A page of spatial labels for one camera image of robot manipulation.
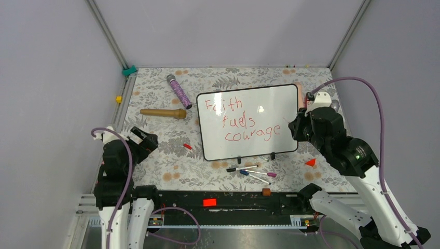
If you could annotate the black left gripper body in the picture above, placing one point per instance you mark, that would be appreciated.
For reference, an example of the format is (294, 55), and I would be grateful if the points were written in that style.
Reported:
(139, 152)

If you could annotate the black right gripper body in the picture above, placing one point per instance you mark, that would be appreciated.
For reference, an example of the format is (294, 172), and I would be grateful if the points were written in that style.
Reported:
(308, 134)

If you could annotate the white whiteboard black frame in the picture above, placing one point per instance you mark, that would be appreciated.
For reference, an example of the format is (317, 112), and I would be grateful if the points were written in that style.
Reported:
(247, 122)

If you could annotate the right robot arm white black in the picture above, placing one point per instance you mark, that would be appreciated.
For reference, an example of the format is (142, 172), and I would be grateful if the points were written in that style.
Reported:
(385, 225)

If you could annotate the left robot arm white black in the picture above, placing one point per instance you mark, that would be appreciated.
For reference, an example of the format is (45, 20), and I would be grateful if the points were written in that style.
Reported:
(123, 208)

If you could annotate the pink cap whiteboard marker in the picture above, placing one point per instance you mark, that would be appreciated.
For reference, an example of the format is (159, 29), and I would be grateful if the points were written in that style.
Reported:
(262, 173)

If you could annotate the blue cap whiteboard marker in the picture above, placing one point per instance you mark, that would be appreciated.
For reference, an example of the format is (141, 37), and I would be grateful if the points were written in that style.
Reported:
(254, 177)

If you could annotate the black cap whiteboard marker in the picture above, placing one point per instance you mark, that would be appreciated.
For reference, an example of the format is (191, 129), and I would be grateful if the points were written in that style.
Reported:
(241, 168)

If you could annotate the peach cylinder toy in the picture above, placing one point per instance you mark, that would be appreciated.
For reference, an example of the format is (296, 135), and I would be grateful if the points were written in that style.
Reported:
(300, 94)

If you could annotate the orange red cone piece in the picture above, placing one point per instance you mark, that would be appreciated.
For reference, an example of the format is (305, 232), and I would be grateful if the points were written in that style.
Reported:
(311, 162)

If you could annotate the floral table mat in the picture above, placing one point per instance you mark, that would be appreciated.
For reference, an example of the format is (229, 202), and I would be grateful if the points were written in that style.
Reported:
(174, 167)

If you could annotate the silver toy microphone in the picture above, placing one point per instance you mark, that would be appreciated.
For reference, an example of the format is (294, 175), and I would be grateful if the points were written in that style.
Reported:
(335, 105)

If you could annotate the gold toy microphone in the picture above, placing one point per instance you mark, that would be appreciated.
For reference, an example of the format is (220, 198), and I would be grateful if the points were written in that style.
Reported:
(174, 113)

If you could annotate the purple glitter toy microphone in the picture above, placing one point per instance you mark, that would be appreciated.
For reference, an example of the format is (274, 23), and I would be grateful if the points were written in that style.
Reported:
(179, 91)

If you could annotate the teal corner clip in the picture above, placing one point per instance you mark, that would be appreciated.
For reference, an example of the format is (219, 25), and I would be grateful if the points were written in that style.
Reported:
(129, 71)

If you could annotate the brown small block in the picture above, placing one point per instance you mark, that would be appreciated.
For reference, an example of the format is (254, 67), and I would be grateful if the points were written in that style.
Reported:
(266, 192)

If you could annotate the red tape patch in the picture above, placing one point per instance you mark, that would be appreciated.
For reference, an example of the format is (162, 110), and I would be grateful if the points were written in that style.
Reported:
(209, 202)

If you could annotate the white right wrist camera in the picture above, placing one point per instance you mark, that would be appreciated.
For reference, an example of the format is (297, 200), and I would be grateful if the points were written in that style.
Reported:
(320, 99)

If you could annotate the left aluminium frame post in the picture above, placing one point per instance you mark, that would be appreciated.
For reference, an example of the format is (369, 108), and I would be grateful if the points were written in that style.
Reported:
(95, 10)

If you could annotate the aluminium frame post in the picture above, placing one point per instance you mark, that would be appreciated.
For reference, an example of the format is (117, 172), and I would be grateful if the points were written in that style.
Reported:
(349, 33)
(95, 10)

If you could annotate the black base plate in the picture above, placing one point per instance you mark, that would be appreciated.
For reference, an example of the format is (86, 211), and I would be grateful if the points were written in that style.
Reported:
(234, 204)

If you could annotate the slotted cable duct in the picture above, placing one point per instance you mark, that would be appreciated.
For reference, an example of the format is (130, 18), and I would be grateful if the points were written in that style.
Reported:
(226, 222)

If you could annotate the right aluminium frame post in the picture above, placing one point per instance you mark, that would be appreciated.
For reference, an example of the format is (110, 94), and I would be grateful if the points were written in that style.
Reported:
(349, 33)

